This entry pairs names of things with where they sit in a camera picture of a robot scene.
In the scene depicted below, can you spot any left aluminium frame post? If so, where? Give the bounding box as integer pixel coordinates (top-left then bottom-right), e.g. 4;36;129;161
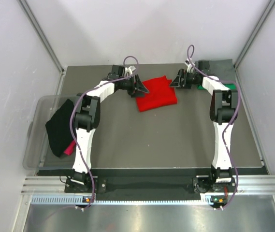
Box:
17;0;64;73

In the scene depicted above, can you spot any folded green t shirt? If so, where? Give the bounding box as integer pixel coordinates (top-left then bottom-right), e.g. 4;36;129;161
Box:
197;84;236;90

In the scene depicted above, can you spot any black t shirt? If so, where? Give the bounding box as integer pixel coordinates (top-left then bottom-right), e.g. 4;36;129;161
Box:
45;99;74;158

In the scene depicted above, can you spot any grey slotted cable duct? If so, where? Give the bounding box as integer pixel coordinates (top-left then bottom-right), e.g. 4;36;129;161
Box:
30;194;227;205

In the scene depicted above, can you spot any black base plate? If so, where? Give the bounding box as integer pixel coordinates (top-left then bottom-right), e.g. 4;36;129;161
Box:
65;176;236;198

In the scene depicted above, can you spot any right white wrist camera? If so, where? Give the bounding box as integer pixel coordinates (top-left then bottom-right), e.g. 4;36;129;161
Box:
185;58;196;73

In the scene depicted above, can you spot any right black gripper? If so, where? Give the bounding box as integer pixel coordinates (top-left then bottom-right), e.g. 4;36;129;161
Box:
169;69;198;89

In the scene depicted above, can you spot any red t shirt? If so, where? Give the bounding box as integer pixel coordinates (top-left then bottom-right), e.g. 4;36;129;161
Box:
136;75;178;112

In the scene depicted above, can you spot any folded grey t shirt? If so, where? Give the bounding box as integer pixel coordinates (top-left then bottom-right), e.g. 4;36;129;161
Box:
195;59;236;81

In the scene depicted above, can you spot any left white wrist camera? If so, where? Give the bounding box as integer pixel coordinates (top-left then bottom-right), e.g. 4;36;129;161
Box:
124;65;136;78

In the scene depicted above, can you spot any clear plastic bin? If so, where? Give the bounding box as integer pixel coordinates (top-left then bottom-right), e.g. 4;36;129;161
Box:
23;94;78;170

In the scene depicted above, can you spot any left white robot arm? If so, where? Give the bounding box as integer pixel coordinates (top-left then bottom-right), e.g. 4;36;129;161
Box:
70;65;149;192

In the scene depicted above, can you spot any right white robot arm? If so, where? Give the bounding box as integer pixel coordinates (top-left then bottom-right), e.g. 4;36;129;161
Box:
170;58;240;191

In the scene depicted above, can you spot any right aluminium frame post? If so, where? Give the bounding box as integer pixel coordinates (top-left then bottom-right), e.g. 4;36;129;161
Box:
234;0;275;70

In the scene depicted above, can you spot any aluminium frame post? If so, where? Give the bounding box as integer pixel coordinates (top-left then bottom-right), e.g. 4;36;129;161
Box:
17;0;64;73
234;0;275;70

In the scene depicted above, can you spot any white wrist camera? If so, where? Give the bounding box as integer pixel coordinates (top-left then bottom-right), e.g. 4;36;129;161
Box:
185;58;196;73
124;65;136;78

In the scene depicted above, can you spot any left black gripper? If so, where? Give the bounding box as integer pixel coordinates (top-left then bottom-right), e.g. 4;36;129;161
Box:
118;73;149;97

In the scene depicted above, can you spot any pink t shirt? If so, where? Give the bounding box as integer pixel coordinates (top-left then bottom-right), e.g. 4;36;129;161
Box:
63;140;76;156

